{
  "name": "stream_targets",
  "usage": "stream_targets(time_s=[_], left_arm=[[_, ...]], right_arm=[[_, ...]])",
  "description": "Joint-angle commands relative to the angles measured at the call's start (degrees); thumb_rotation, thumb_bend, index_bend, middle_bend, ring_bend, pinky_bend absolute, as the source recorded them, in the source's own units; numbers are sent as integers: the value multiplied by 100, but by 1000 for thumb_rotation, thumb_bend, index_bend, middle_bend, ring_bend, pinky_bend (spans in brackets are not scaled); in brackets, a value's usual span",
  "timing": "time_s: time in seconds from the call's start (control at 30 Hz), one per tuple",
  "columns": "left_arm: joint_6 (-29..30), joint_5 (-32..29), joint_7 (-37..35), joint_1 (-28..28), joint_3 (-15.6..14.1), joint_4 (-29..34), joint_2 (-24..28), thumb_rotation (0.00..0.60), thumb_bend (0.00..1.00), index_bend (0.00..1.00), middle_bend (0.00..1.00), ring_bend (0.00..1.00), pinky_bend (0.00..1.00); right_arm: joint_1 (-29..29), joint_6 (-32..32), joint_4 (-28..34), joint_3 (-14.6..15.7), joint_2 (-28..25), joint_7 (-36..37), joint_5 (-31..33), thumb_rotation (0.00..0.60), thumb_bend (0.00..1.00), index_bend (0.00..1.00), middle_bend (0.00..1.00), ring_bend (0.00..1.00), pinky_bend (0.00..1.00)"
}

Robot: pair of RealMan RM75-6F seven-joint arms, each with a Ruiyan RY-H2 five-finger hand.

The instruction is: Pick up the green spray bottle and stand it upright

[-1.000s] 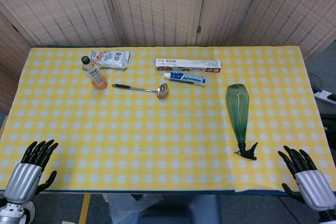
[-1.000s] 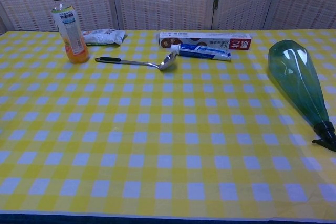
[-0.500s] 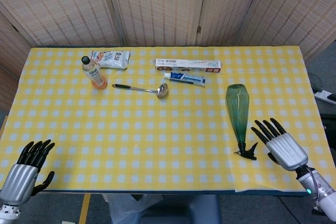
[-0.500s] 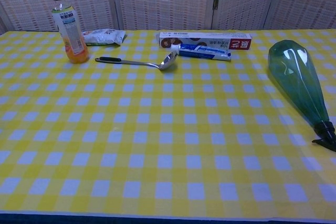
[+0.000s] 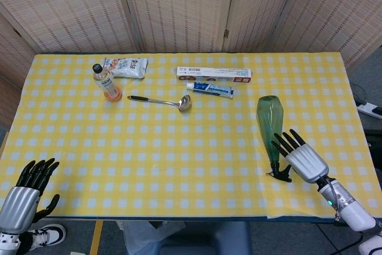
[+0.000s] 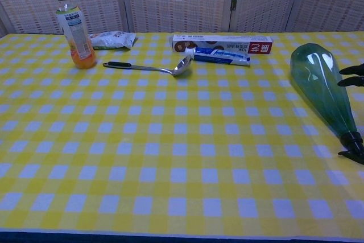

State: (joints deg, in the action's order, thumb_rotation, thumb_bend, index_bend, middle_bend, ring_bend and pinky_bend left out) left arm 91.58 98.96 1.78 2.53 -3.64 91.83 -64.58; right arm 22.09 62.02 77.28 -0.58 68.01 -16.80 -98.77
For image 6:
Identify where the white blue toothpaste tube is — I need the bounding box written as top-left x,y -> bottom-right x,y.
186,46 -> 251,68

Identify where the woven folding screen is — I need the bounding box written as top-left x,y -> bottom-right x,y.
0,0 -> 364,38

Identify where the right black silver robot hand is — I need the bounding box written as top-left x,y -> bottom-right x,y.
337,63 -> 364,88

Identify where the white snack bag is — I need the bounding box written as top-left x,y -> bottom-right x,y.
89,31 -> 137,51

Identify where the orange juice bottle black cap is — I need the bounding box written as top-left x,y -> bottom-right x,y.
55,0 -> 96,70

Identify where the green plastic spray bottle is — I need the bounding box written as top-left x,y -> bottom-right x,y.
289,43 -> 364,166

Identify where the yellow white checked tablecloth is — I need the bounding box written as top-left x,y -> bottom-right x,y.
0,31 -> 364,234

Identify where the long white red wrap box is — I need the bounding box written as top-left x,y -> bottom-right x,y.
172,34 -> 274,55

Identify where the steel ladle black handle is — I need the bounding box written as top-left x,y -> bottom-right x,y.
102,54 -> 193,77

